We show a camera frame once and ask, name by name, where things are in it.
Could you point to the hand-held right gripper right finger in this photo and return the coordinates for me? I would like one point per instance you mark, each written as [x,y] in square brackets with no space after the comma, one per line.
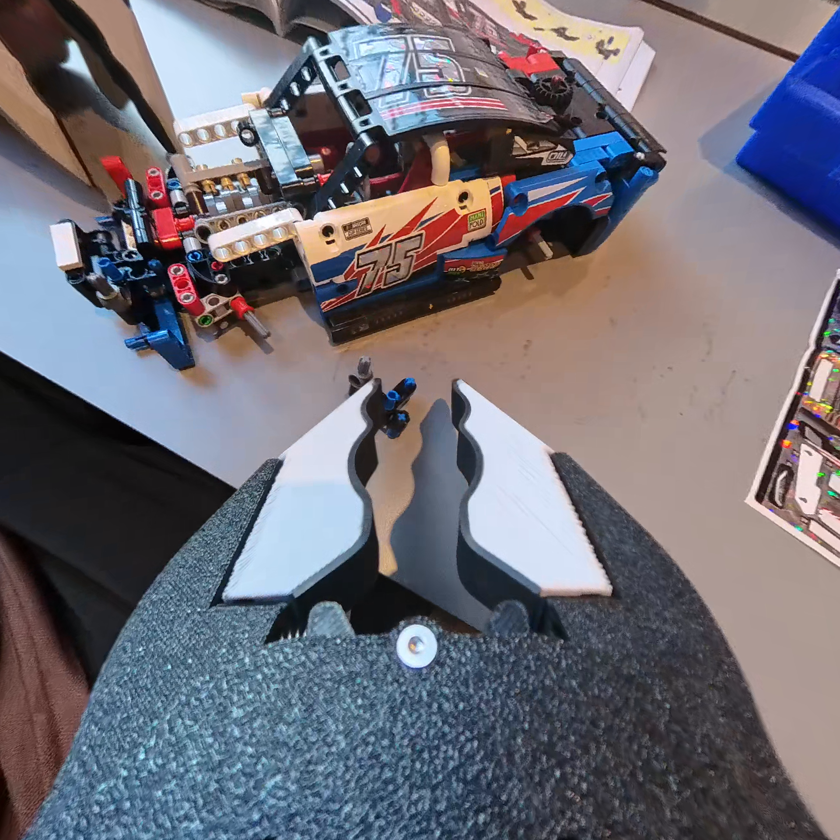
[531,518]

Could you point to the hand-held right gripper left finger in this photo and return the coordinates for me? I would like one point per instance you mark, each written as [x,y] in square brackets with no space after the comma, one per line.
[302,518]

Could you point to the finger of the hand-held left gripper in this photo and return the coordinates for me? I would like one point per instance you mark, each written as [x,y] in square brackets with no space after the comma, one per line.
[124,85]
[39,111]

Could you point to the black blue brick connector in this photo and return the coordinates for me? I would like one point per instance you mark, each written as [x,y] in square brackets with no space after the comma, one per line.
[398,415]

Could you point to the small grey brick pin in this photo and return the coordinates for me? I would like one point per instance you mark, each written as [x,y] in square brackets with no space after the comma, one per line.
[363,377]

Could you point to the toy brick race car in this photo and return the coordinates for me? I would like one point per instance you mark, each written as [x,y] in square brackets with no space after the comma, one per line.
[407,229]

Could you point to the person's black pants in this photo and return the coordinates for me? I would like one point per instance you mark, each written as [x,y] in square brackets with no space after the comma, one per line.
[98,492]

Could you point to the holographic sticker sheet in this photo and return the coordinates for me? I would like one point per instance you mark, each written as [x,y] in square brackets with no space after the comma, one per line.
[807,426]

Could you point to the person's brown shirt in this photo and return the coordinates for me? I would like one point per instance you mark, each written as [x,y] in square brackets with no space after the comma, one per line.
[33,656]

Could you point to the open instruction booklet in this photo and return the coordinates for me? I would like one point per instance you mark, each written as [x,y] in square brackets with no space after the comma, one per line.
[623,59]

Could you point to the blue plastic bin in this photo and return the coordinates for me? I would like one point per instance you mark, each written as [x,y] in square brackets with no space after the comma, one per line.
[800,131]

